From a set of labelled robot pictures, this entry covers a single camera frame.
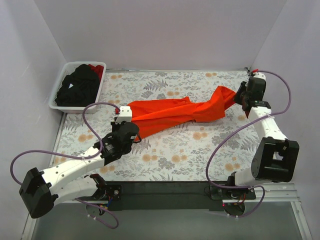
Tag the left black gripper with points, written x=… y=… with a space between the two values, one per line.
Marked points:
x=116 y=125

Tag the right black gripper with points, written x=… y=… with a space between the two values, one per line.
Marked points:
x=241 y=92

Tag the orange t shirt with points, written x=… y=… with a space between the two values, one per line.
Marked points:
x=153 y=116

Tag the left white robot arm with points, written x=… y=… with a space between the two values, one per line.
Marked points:
x=41 y=190

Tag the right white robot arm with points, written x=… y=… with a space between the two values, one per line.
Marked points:
x=276 y=156

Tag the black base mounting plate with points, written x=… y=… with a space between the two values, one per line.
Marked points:
x=167 y=195

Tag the floral patterned table mat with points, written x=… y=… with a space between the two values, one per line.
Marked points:
x=188 y=152

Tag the black t shirt in basket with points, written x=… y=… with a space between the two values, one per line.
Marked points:
x=78 y=89

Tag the white plastic laundry basket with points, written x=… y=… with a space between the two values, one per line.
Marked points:
x=67 y=69

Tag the red t shirt in basket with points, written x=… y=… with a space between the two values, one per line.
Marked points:
x=98 y=69

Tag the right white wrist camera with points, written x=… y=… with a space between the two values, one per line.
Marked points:
x=257 y=74

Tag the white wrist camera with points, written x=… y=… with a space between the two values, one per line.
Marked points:
x=257 y=74
x=124 y=115

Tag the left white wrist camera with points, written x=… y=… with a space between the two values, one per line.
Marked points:
x=124 y=115

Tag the aluminium frame rail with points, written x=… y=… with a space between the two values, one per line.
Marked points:
x=275 y=214

